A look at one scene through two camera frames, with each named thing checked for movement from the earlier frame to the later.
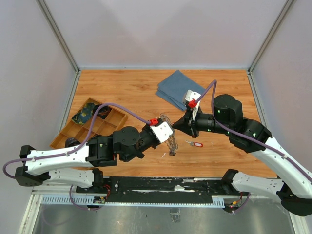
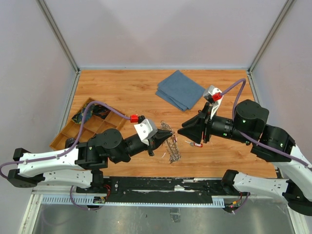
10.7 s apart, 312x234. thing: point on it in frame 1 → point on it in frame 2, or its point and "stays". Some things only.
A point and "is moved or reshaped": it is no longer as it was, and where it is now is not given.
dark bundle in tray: (71, 142) stays
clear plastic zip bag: (171, 143) is moved or reshaped
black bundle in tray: (104, 111) stays
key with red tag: (193, 144) stays
